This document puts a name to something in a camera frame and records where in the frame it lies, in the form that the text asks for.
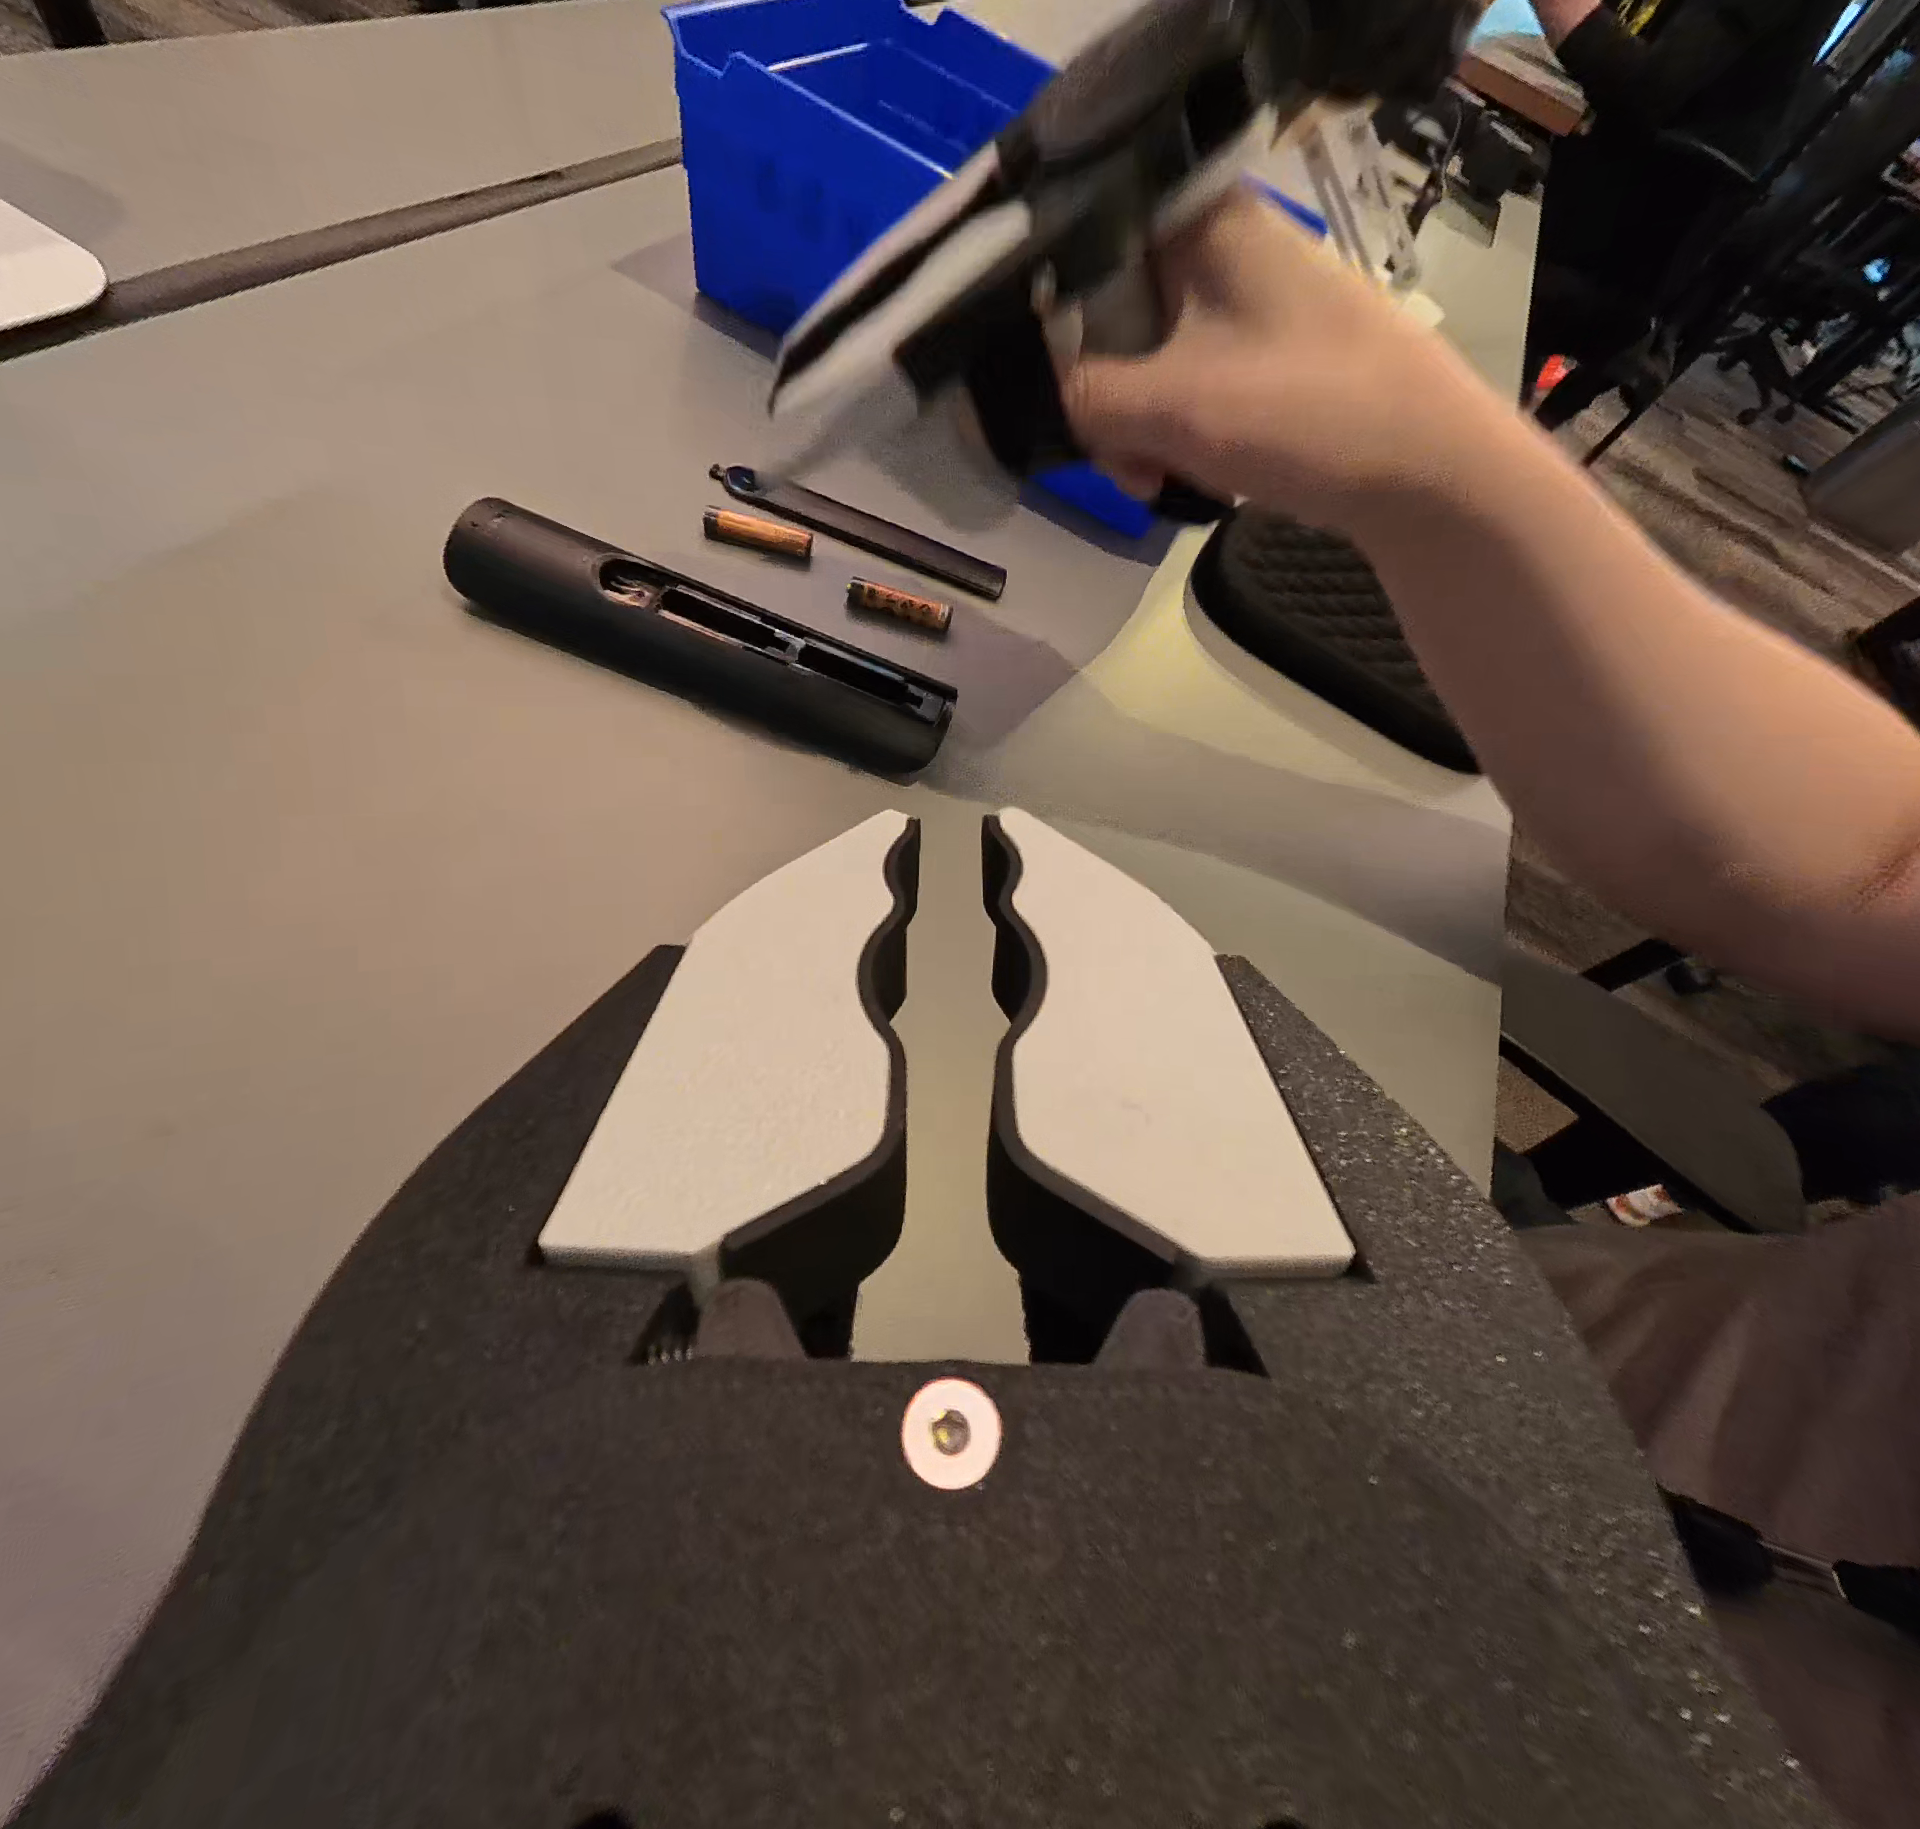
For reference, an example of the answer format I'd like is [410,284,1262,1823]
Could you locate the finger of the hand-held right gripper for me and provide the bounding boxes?
[787,350,1029,532]
[767,149,1054,417]

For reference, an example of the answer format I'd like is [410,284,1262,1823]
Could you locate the black wrist rest pad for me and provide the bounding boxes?
[1192,510,1488,776]

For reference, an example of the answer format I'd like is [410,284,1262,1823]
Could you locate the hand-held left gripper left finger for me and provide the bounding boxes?
[539,809,921,1358]

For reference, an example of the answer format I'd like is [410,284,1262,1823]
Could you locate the person's right forearm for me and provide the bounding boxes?
[1341,390,1920,1039]

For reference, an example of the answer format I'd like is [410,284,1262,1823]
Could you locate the metal folding stand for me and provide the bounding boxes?
[1304,101,1445,333]

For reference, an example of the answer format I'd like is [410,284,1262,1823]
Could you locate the person's right hand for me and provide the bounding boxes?
[1054,190,1504,518]

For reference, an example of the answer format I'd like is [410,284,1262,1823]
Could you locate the blue plastic bin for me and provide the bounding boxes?
[660,0,1328,541]

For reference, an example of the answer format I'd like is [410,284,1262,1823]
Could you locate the black mesh office chair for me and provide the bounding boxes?
[1591,50,1920,469]

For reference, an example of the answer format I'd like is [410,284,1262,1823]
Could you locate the black cable bundle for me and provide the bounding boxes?
[1402,105,1548,232]

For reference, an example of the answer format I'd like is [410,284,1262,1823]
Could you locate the black battery cover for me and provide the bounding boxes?
[707,459,1010,602]

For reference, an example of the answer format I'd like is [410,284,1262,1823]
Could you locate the grey office chair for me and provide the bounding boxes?
[1500,943,1808,1233]

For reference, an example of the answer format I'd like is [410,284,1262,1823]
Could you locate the black lanyard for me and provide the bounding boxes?
[1665,1490,1920,1635]

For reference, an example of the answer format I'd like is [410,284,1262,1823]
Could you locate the black remote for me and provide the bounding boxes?
[441,498,961,775]

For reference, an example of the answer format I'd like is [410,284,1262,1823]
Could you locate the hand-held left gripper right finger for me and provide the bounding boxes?
[981,809,1359,1360]

